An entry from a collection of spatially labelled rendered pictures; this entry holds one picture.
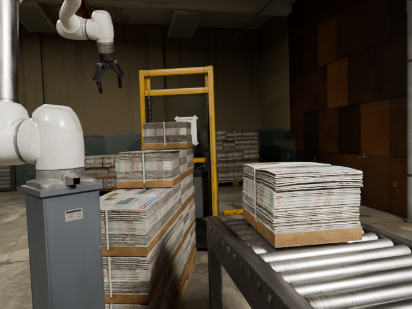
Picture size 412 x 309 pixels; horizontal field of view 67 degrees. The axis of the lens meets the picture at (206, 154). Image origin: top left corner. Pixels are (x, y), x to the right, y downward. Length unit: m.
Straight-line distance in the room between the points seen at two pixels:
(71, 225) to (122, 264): 0.52
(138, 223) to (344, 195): 0.90
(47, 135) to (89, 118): 7.50
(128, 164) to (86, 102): 6.64
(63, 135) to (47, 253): 0.37
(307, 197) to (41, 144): 0.86
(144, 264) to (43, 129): 0.78
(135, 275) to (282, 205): 0.87
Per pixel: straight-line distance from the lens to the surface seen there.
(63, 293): 1.20
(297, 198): 1.00
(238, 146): 7.20
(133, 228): 1.52
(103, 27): 1.82
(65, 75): 8.84
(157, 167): 2.02
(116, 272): 1.63
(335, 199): 1.05
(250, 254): 0.96
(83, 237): 1.17
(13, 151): 1.19
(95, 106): 8.62
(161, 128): 2.63
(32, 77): 8.91
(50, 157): 1.12
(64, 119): 1.13
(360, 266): 0.95
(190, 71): 3.19
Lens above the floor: 1.14
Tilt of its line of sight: 3 degrees down
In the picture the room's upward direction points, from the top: 2 degrees counter-clockwise
